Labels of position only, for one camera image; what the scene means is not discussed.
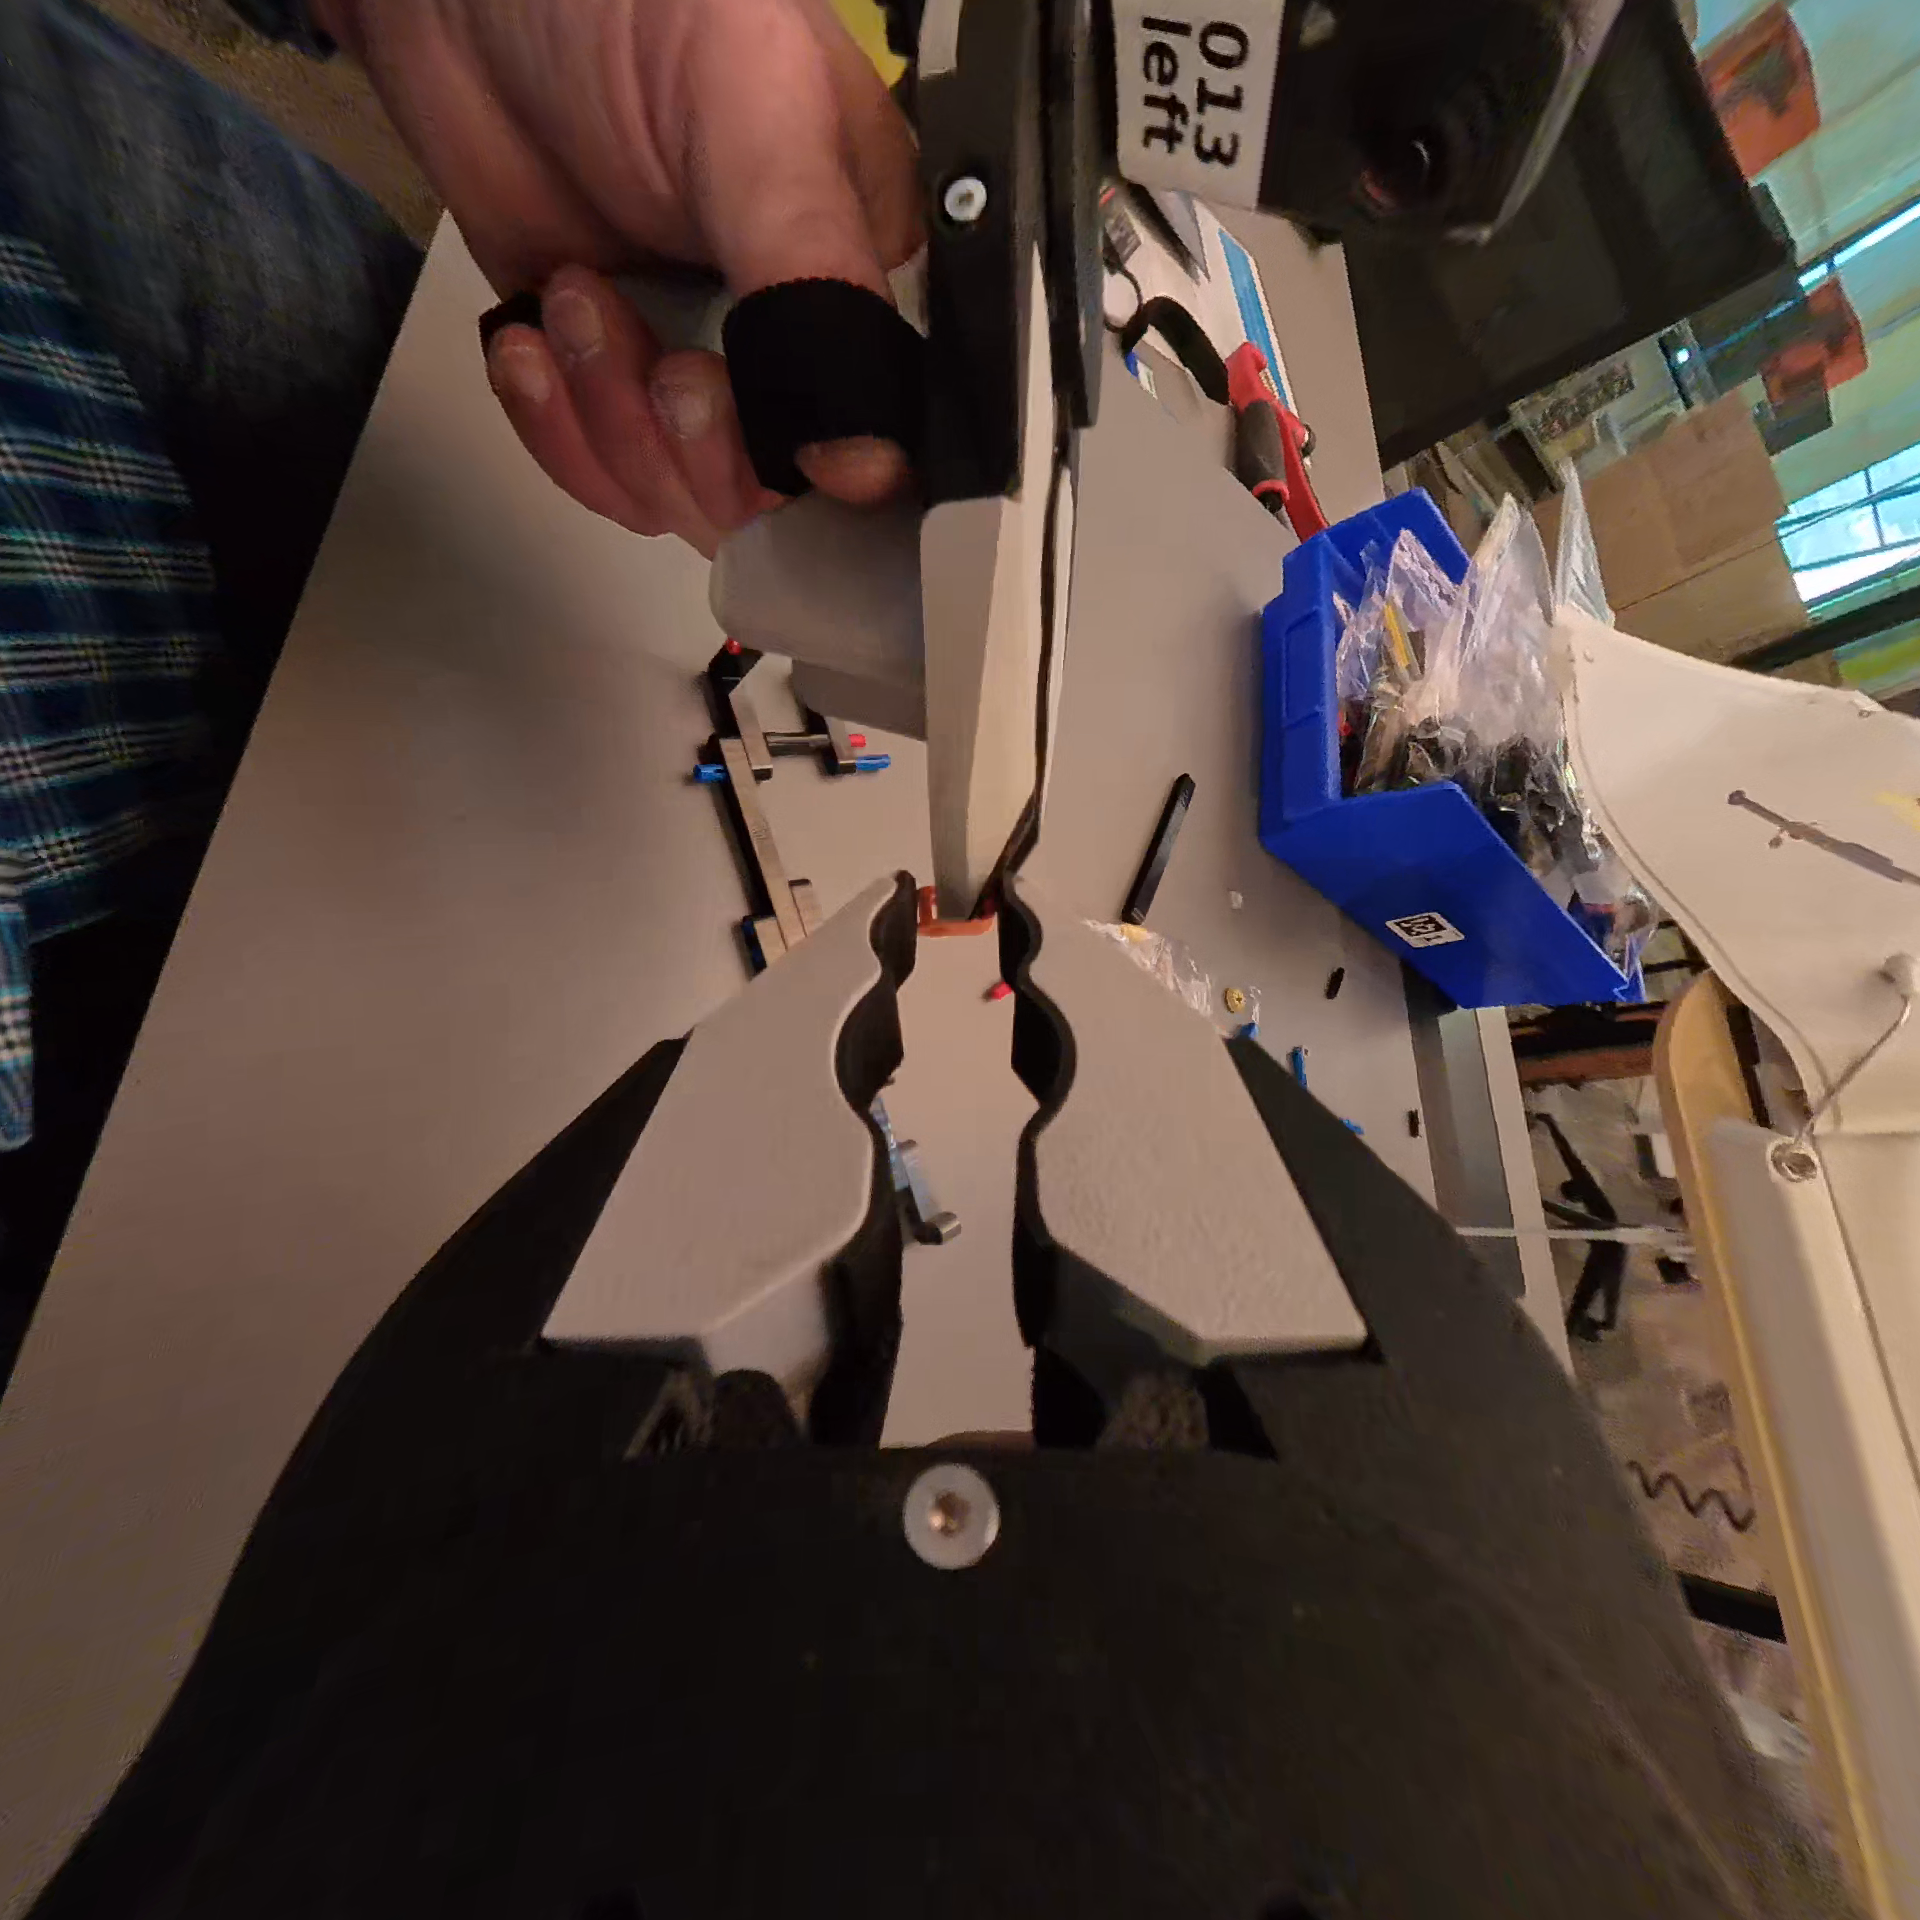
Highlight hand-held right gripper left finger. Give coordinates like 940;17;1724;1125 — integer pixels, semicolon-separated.
537;870;918;1446

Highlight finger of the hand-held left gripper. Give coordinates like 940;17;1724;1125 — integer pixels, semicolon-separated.
924;463;1078;919

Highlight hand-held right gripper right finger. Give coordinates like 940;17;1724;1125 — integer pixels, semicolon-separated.
996;877;1371;1446

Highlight black lego technic assembly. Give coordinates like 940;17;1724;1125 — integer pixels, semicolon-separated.
693;637;963;1246

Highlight white instruction booklet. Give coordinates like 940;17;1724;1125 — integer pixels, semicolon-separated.
1553;602;1920;1143

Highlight clear bag small lego parts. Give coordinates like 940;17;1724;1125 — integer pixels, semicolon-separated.
1084;918;1259;1037

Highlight long black lego beam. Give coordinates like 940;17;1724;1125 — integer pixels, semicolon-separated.
1122;773;1197;924

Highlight bundle of clear lego bags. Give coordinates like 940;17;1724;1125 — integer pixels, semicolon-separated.
1335;464;1651;965

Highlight person's left hand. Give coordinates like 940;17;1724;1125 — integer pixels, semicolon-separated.
323;0;932;562

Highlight grey table leg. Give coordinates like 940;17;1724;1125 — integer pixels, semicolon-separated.
1409;999;1529;1295

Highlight red black hand tool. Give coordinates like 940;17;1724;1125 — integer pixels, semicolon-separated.
1225;341;1329;539

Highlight black office chair base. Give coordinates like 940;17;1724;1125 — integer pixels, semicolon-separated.
1512;1005;1702;1344

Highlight blue plastic storage bin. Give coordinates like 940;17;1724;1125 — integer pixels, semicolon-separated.
1256;489;1645;1013

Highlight black monitor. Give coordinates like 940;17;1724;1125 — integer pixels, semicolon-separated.
1341;0;1796;468

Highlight cardboard box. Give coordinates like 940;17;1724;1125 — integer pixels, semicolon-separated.
1561;394;1810;665

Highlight person's torso plaid shirt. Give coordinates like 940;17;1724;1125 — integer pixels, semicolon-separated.
0;0;427;1396

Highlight black curved strap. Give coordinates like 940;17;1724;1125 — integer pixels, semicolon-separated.
1116;298;1236;412

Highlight black coiled cable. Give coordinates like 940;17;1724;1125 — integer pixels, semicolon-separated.
1627;1459;1757;1537

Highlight wire page holder white tip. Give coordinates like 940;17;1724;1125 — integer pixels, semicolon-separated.
1773;953;1920;1187

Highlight orange wall poster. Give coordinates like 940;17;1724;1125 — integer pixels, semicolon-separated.
1702;0;1822;181
1757;279;1872;455

